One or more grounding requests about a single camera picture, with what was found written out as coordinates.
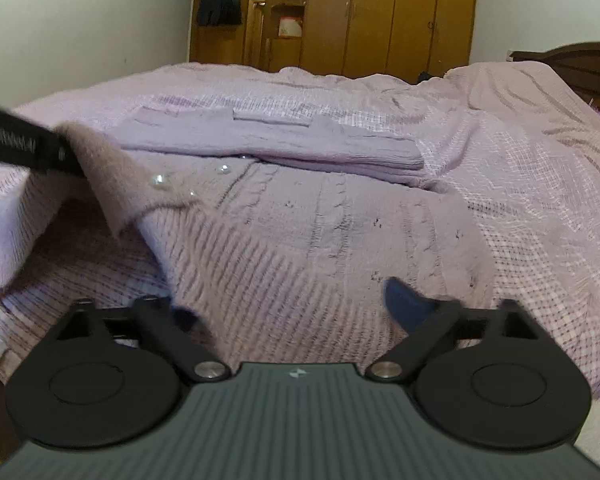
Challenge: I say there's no lilac knit cardigan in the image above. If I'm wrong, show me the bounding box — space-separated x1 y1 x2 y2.
54 105 498 378

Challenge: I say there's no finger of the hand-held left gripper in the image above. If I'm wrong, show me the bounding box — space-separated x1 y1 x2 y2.
0 99 87 180

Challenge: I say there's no wooden wardrobe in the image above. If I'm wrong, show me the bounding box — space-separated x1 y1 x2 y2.
189 0 481 86

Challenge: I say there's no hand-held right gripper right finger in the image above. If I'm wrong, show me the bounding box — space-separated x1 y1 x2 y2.
364 276 543 382

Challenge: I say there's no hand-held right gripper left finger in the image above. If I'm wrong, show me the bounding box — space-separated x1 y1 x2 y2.
54 296 232 385

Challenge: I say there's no checked lilac bedspread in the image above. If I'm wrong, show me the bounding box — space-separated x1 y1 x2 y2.
0 60 600 402

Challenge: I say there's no pink and white container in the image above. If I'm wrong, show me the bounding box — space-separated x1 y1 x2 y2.
278 16 304 39

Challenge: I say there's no dark wooden headboard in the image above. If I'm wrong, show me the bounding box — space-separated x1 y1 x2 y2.
509 41 600 111

